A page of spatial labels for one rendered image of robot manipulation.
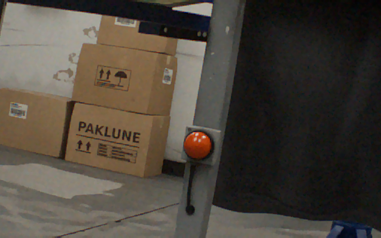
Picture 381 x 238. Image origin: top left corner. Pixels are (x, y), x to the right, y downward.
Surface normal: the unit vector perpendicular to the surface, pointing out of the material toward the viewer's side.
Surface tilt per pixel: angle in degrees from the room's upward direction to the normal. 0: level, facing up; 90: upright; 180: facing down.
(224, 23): 90
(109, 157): 90
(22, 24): 90
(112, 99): 92
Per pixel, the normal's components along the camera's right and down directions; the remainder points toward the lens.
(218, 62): -0.29, 0.00
